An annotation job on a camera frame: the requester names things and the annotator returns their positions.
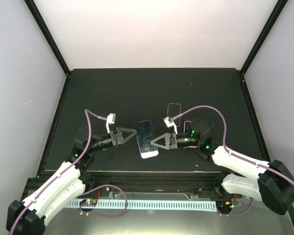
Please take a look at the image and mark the beige phone case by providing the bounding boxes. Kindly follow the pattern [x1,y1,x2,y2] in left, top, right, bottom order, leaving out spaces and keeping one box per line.
[183,120,200,148]

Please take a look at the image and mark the clear phone case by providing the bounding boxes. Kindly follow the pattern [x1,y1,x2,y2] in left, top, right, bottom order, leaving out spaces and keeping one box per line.
[167,103,182,118]

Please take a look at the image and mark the black phone case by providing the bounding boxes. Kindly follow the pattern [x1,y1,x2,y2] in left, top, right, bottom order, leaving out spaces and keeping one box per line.
[134,120,152,131]

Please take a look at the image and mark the pink phone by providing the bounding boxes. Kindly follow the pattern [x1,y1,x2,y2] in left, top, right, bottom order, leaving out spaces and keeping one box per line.
[167,103,182,127]

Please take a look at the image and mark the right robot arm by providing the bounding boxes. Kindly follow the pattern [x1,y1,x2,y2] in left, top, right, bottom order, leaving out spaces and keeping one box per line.
[150,118,294,215]

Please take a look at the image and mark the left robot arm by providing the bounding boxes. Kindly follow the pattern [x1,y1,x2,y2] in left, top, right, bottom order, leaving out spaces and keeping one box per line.
[6,127,137,235]

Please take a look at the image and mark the left control board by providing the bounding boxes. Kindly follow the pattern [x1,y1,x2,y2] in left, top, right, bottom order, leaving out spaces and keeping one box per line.
[79,199,97,207]

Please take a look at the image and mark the control board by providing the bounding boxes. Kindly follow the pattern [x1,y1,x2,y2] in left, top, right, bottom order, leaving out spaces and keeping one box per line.
[79,199,97,207]
[216,201,238,208]

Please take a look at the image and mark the right control board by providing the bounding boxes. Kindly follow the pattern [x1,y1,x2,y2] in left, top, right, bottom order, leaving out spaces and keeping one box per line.
[216,201,238,208]

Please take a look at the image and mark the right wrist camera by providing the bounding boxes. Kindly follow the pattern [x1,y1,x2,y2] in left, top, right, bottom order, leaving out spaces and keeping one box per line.
[163,117,177,134]

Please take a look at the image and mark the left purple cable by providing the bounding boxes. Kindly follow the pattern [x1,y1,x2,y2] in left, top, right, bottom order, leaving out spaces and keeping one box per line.
[9,109,108,235]

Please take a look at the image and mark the white slotted cable duct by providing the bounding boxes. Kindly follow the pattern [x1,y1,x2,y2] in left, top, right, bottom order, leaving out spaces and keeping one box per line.
[65,199,217,212]

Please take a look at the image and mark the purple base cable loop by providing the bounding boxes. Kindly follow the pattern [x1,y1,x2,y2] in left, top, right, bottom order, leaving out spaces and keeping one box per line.
[78,184,128,217]

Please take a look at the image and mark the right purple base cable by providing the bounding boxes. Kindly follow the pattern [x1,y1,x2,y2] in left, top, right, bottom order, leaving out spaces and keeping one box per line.
[217,198,253,218]

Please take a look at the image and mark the left black frame post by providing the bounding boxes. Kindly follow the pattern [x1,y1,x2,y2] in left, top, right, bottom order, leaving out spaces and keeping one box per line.
[24,0,71,75]

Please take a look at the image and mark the black frame post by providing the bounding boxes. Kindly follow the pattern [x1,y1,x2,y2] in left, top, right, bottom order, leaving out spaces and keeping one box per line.
[24,0,71,75]
[240,0,288,75]

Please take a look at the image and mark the right black frame post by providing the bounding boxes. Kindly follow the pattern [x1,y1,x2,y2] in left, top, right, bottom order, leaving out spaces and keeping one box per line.
[240,0,288,75]

